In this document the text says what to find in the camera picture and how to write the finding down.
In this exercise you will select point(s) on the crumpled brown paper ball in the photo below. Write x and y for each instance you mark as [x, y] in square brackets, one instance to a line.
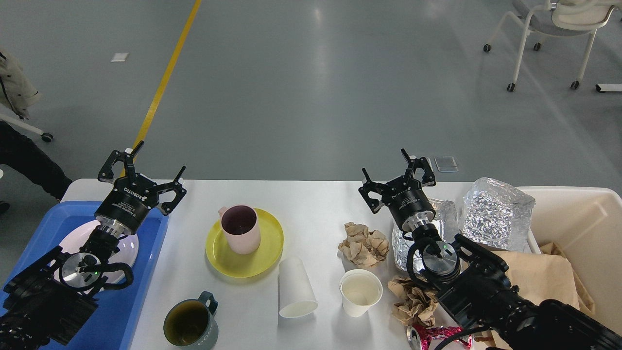
[363, 247]

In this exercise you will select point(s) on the person in dark clothes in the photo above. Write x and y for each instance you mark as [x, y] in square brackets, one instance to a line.
[20, 153]

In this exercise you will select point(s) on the beige plastic bin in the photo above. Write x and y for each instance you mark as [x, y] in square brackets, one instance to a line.
[586, 223]

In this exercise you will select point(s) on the dark green mug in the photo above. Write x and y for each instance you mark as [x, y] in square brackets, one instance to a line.
[191, 323]

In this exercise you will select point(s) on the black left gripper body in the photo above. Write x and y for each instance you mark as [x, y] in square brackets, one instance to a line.
[128, 204]

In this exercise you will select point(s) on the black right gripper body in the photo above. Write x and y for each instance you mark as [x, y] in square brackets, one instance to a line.
[408, 204]

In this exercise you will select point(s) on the crumpled brown paper lower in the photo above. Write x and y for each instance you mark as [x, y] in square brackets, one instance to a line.
[416, 306]

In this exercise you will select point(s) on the upright white paper cup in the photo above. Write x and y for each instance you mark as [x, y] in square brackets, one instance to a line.
[360, 290]

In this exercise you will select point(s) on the lying white paper cup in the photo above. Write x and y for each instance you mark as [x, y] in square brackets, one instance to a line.
[296, 297]

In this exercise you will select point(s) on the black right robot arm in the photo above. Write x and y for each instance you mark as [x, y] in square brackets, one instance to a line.
[470, 282]

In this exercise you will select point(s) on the beige jacket on chair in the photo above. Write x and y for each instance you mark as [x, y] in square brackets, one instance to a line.
[17, 92]

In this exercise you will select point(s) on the blue plastic tray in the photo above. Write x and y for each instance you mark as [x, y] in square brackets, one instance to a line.
[112, 325]

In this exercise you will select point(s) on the crushed red can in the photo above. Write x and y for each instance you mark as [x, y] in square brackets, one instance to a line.
[420, 338]

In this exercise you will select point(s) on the pink mug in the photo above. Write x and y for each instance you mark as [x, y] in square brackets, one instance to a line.
[240, 224]

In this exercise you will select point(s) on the white wheeled chair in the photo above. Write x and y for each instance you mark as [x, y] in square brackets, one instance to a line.
[556, 18]

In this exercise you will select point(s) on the white chair leg with wheel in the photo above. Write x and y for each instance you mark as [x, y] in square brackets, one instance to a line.
[45, 136]

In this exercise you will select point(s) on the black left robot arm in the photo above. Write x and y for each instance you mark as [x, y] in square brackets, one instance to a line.
[55, 296]

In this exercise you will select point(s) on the crumpled aluminium foil block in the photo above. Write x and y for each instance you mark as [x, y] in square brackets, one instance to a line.
[496, 214]

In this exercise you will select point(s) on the aluminium foil tray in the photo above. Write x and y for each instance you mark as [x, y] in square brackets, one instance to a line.
[445, 221]

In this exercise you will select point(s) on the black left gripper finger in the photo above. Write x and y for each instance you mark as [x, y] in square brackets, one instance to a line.
[175, 186]
[126, 157]

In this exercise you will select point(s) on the yellow plate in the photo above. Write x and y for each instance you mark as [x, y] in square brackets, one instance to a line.
[234, 265]

